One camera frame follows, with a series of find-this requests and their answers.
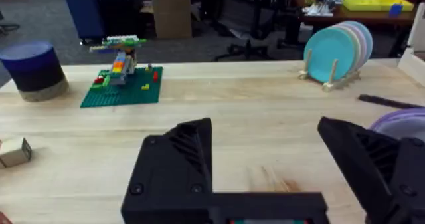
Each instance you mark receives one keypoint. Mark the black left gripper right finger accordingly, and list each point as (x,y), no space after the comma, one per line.
(375,164)

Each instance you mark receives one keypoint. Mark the purple bowl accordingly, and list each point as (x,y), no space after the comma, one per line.
(398,121)

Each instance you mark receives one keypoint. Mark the blue bin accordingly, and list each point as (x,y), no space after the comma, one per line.
(83,11)

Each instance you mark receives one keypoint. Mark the small white box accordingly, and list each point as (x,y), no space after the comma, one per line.
(15,152)

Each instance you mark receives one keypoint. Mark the green board with toy blocks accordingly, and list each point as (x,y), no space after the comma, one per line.
(126,87)

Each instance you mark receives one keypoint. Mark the yellow tray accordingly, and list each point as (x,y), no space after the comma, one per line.
(372,4)

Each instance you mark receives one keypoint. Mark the pale green plate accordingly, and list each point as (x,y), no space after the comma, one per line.
(357,48)

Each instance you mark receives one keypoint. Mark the pink plate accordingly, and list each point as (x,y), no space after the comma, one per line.
(363,44)

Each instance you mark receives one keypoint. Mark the teal plate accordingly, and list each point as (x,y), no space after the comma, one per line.
(328,52)

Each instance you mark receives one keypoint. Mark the wooden peg rack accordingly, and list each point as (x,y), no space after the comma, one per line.
(335,81)

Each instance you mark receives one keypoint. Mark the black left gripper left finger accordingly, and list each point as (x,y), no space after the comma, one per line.
(166,171)

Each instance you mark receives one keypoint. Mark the light blue plate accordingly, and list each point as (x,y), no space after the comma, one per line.
(368,39)

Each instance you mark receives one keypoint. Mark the blue and black cylinder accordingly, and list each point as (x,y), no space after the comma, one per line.
(31,69)

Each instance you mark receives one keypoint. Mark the cardboard box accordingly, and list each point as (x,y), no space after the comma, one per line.
(172,14)

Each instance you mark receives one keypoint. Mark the black office chair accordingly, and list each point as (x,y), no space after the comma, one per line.
(249,14)

